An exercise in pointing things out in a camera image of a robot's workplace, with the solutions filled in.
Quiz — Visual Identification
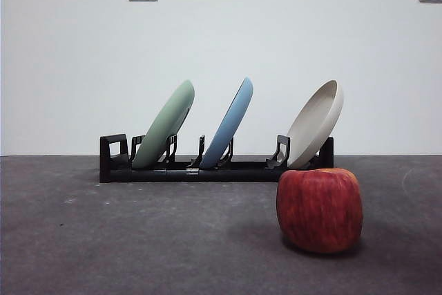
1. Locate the blue plate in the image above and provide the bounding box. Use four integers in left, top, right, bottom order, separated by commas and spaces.
199, 76, 254, 169

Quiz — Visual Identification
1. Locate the green plate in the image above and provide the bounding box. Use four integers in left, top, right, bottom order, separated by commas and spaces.
132, 79, 195, 169

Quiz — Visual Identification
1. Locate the beige plate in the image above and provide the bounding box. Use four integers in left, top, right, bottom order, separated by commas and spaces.
286, 79, 345, 168

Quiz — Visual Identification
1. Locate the black plate rack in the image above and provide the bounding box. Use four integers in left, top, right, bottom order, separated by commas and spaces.
99, 132, 334, 184

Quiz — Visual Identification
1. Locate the red apple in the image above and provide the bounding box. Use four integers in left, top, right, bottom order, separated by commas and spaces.
276, 166, 363, 254

